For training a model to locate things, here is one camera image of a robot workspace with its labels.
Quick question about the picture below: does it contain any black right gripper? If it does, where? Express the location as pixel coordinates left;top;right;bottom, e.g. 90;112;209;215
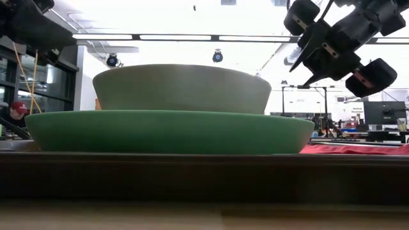
283;0;398;98

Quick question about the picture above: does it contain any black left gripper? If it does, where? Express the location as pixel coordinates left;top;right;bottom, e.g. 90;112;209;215
0;0;78;52

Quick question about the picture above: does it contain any red cloth napkin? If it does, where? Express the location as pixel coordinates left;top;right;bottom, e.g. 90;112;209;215
299;143;409;157

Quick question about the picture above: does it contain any pale grey bowl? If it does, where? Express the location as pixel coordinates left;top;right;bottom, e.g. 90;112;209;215
92;63;273;116

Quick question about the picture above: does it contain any green plate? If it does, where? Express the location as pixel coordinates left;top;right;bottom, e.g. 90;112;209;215
24;109;316;155

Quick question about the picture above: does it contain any brown plastic tray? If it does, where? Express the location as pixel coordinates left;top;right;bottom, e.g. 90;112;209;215
0;149;409;204

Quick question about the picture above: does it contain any person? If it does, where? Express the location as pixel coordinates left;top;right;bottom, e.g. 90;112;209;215
8;101;30;128

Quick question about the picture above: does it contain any black monitor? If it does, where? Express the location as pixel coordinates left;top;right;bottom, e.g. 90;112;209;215
363;101;408;126

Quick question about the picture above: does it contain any overhead light bar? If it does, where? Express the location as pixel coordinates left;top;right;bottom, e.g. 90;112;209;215
72;33;409;45

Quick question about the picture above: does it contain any black workstation frame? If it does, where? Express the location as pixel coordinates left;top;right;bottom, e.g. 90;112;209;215
280;84;330;137

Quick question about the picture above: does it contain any yellow hanging cable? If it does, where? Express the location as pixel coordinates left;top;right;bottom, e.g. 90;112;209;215
12;42;43;114

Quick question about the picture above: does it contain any black ceiling camera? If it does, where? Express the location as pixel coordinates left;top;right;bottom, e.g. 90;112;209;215
105;53;120;68
212;48;224;64

